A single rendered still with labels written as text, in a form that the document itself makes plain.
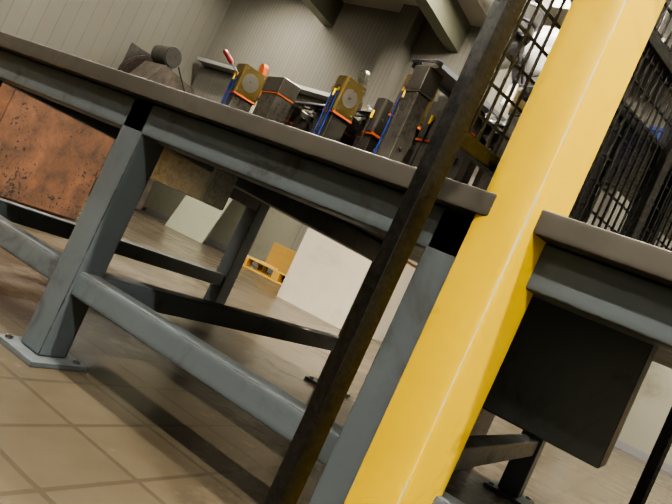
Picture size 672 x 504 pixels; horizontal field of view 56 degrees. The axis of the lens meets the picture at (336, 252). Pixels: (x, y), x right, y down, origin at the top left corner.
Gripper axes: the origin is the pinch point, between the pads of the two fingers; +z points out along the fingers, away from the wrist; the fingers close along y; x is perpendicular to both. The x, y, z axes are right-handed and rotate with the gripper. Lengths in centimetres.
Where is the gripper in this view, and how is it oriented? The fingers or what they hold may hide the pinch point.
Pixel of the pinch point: (493, 90)
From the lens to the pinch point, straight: 193.8
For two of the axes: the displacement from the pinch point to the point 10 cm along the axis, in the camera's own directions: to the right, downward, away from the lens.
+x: 5.8, 2.5, -7.7
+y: -7.0, -3.4, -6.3
